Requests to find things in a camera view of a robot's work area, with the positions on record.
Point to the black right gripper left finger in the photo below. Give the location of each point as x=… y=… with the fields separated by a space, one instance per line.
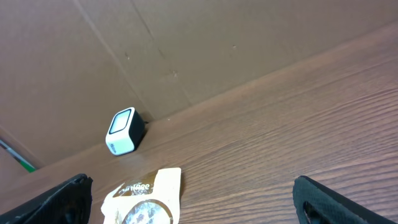
x=67 y=203

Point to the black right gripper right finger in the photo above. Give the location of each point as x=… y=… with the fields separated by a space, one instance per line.
x=316 y=203

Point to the brown snack bag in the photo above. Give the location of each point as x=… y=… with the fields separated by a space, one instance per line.
x=154 y=198

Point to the white barcode scanner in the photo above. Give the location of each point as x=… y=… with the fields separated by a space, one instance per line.
x=125 y=132

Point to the cardboard back panel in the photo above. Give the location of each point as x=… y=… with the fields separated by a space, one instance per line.
x=68 y=66

